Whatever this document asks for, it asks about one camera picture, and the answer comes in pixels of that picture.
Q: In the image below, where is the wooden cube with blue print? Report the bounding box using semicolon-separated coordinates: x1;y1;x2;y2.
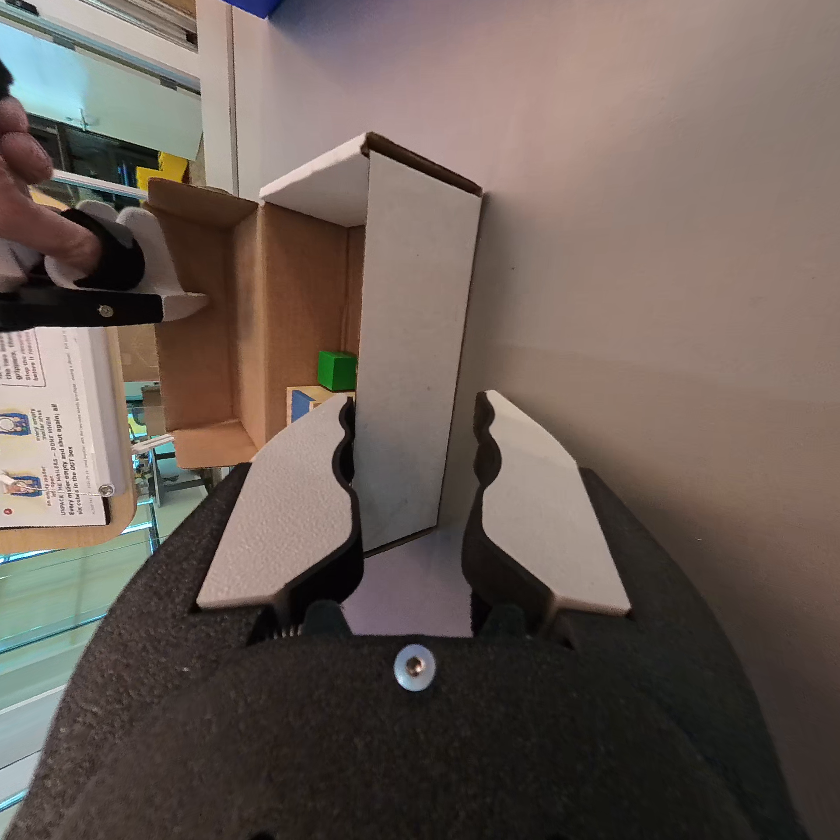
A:
286;386;357;426

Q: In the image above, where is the yellow plastic bin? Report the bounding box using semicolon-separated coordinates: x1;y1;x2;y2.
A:
135;150;190;193

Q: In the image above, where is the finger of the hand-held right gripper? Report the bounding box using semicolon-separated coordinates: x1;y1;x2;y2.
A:
121;205;211;324

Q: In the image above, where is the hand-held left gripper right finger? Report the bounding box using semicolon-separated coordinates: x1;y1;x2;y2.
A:
461;390;632;631

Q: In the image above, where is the printed instruction sheet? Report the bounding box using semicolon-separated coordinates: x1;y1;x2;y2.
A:
0;327;110;528

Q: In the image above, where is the white cardboard mailer box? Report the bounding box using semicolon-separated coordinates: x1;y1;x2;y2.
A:
143;131;484;552

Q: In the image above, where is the green wooden cube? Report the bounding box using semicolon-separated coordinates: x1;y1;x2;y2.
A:
318;350;359;392

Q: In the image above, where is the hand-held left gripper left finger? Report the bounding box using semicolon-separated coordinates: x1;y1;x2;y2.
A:
196;395;365;621

